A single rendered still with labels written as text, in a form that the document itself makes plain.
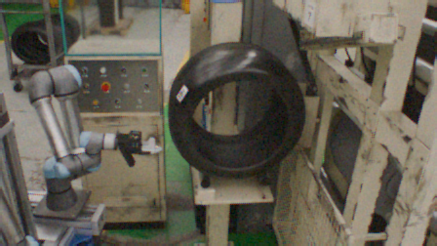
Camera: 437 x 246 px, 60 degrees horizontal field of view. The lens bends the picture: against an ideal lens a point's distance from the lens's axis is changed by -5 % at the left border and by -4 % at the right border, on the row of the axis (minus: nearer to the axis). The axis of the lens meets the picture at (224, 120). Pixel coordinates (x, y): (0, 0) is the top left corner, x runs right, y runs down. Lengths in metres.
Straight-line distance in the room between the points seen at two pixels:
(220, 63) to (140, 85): 0.92
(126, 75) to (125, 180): 0.70
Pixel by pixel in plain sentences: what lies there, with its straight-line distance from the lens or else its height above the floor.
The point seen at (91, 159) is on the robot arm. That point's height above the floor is 0.99.
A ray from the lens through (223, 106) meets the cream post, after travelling 2.02.
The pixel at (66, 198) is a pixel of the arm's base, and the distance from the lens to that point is 2.01.
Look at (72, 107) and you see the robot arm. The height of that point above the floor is 1.17.
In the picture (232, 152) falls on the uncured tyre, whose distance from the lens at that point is 2.00.
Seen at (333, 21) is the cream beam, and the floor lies 1.69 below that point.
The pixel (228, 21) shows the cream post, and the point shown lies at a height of 1.55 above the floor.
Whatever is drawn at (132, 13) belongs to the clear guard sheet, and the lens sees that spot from 2.26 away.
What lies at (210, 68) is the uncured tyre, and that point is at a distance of 1.57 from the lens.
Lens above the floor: 1.93
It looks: 26 degrees down
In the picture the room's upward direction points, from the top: 3 degrees clockwise
